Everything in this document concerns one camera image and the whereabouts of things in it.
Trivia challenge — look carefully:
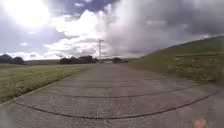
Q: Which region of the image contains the grey concrete slab road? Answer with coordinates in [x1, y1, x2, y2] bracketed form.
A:
[0, 62, 224, 128]

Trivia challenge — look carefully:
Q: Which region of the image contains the tall thin pole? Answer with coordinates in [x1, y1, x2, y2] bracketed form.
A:
[97, 38, 105, 63]

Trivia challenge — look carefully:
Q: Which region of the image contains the dark clump of trees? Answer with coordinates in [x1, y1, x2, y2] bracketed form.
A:
[0, 53, 26, 66]

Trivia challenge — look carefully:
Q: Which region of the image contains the dark row of trees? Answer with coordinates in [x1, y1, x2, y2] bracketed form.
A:
[59, 55, 99, 65]

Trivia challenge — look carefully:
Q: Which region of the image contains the flat grass field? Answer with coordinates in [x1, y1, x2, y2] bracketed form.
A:
[0, 63, 97, 105]

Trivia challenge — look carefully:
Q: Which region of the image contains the dark bush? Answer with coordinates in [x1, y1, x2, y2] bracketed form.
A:
[112, 57, 124, 64]

